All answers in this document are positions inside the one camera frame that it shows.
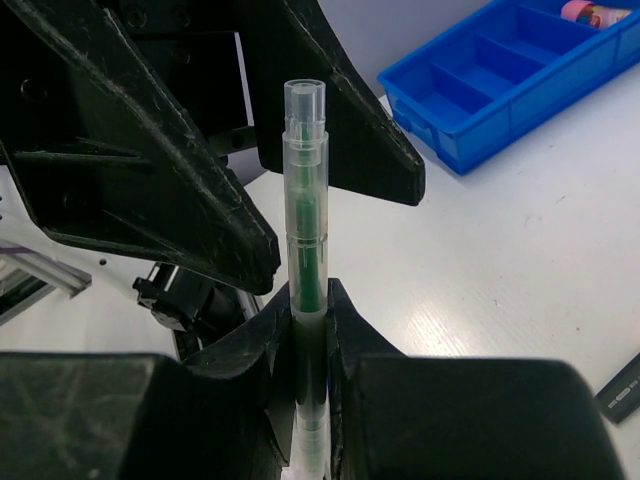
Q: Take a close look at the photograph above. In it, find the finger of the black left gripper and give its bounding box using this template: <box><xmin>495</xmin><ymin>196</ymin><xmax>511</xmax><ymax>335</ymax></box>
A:
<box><xmin>257</xmin><ymin>1</ymin><xmax>426</xmax><ymax>206</ymax></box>

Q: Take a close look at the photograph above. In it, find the orange capped black highlighter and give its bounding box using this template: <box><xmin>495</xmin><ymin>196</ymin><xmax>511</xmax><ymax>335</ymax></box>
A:
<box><xmin>595</xmin><ymin>354</ymin><xmax>640</xmax><ymax>425</ymax></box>

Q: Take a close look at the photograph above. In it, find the pink capped pencil tube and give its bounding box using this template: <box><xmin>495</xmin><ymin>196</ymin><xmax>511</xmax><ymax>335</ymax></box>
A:
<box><xmin>560</xmin><ymin>0</ymin><xmax>632</xmax><ymax>30</ymax></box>

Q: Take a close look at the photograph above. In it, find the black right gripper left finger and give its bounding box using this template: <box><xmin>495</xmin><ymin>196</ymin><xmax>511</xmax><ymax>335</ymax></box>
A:
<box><xmin>1</xmin><ymin>288</ymin><xmax>294</xmax><ymax>479</ymax></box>

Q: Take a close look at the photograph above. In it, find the blue plastic compartment bin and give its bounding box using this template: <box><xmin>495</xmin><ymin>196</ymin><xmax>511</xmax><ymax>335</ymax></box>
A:
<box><xmin>378</xmin><ymin>1</ymin><xmax>639</xmax><ymax>175</ymax></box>

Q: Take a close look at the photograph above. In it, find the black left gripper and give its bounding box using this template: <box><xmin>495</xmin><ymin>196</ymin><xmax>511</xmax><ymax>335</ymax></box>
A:
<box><xmin>1</xmin><ymin>1</ymin><xmax>295</xmax><ymax>295</ymax></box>

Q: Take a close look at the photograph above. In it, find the green gel pen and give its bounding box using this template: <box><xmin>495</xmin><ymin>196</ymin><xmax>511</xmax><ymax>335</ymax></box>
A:
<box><xmin>282</xmin><ymin>79</ymin><xmax>329</xmax><ymax>479</ymax></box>

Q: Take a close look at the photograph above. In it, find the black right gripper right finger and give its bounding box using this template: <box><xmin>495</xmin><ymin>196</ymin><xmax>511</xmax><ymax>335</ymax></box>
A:
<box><xmin>327</xmin><ymin>279</ymin><xmax>624</xmax><ymax>479</ymax></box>

